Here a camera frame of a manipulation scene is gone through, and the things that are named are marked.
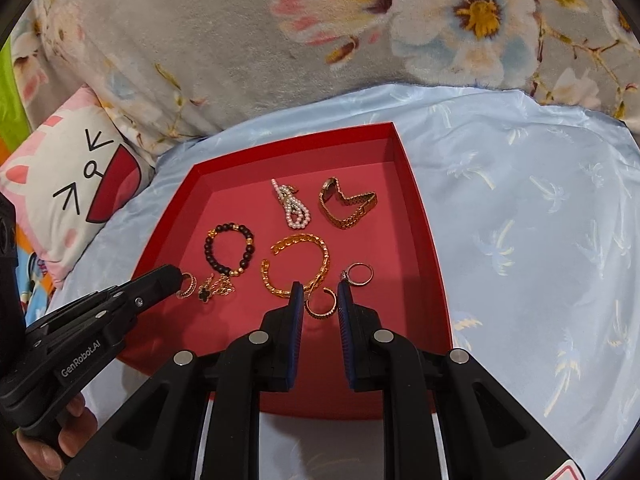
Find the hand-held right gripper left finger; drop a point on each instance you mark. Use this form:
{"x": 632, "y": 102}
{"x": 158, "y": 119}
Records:
{"x": 295, "y": 320}

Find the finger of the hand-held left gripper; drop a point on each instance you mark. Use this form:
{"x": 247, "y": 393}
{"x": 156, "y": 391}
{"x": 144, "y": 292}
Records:
{"x": 160, "y": 280}
{"x": 95, "y": 340}

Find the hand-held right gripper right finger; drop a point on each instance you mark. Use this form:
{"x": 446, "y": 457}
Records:
{"x": 346, "y": 325}

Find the gold hoop earring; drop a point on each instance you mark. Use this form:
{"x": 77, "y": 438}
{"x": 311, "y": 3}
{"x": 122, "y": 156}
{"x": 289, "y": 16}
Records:
{"x": 320, "y": 314}

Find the gold wristwatch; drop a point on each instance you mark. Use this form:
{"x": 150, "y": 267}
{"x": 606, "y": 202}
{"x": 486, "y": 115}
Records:
{"x": 347, "y": 222}

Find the red cardboard box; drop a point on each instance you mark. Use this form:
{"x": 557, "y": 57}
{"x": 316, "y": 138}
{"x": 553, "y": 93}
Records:
{"x": 240, "y": 200}

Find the person's left hand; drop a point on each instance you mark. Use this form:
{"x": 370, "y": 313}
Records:
{"x": 70, "y": 440}

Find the pink bunny face pillow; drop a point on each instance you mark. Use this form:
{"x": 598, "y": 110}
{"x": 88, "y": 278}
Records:
{"x": 60, "y": 160}

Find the light blue palm print sheet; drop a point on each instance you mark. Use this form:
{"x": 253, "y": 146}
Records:
{"x": 525, "y": 210}

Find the colourful cartoon blanket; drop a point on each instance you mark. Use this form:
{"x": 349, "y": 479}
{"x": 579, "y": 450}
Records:
{"x": 10, "y": 100}

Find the grey floral blanket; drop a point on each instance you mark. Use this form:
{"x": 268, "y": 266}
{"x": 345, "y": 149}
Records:
{"x": 200, "y": 35}

